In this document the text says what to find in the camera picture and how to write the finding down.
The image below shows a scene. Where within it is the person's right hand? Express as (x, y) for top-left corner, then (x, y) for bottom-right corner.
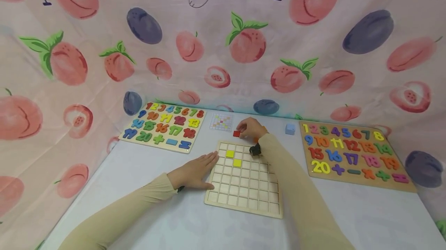
(240, 117), (269, 142)

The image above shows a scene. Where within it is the person's left hand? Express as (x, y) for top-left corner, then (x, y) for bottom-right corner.
(167, 151), (220, 191)

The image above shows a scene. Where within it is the person's right forearm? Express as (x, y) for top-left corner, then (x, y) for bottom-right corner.
(258, 133), (357, 250)

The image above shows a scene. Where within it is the person's left forearm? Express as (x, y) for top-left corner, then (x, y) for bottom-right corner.
(57, 173), (178, 250)

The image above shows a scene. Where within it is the white pattern card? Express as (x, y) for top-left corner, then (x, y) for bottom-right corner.
(209, 113), (233, 132)

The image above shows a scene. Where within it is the wooden grid board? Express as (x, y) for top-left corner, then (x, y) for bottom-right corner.
(204, 140), (283, 219)

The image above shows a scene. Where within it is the set of colourful number pieces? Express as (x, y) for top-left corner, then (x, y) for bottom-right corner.
(302, 123), (410, 183)
(122, 103), (205, 150)

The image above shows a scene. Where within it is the pale wooden number puzzle board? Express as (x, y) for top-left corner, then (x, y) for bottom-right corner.
(118, 102), (207, 154)

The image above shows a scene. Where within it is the brown wooden number puzzle board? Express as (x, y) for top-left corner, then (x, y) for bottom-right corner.
(299, 120), (418, 193)

